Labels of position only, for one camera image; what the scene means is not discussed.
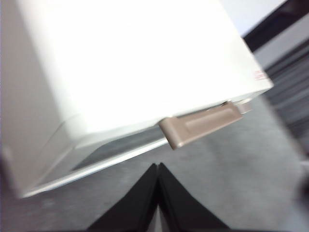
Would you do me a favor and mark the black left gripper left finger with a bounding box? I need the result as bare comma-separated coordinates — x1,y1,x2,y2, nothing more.
87,163,159,232

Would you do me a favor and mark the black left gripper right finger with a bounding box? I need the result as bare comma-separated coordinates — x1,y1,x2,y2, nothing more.
157,162,229,232

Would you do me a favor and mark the glass oven door beige handle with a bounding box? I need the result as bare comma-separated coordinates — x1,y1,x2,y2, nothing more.
21,99,253,199

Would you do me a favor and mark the cream white toaster oven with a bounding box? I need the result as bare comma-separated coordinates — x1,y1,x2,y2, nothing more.
0,0,275,198

